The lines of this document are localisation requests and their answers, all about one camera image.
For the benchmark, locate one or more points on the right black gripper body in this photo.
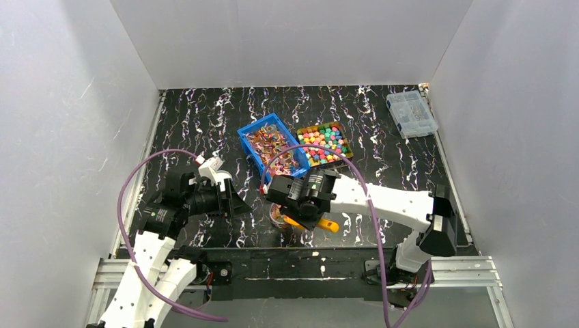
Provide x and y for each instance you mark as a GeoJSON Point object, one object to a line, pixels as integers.
{"type": "Point", "coordinates": [303, 217]}

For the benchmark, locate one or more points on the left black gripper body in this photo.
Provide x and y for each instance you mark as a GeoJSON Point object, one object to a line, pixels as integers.
{"type": "Point", "coordinates": [227, 199]}

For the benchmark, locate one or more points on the orange plastic scoop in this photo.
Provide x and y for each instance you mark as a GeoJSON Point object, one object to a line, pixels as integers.
{"type": "Point", "coordinates": [323, 224]}

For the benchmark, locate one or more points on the blue plastic candy bin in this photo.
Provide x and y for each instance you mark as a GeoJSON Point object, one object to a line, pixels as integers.
{"type": "Point", "coordinates": [263, 139]}

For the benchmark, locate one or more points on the gold tray of star candies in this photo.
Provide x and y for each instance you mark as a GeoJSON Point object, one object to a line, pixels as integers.
{"type": "Point", "coordinates": [327, 145]}

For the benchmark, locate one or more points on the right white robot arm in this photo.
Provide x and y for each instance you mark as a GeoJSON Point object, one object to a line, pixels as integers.
{"type": "Point", "coordinates": [430, 216]}

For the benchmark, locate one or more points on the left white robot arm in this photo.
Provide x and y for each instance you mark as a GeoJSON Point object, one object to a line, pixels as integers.
{"type": "Point", "coordinates": [156, 276]}

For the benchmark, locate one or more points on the clear round plastic jar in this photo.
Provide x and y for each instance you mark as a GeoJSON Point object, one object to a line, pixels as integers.
{"type": "Point", "coordinates": [277, 218]}

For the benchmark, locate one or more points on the clear plastic organizer box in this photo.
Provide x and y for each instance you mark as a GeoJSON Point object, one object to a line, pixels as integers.
{"type": "Point", "coordinates": [411, 114]}

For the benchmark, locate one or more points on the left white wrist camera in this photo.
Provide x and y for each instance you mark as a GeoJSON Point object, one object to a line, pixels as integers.
{"type": "Point", "coordinates": [211, 168]}

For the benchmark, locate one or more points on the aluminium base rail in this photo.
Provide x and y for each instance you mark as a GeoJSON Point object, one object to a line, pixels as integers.
{"type": "Point", "coordinates": [333, 273]}

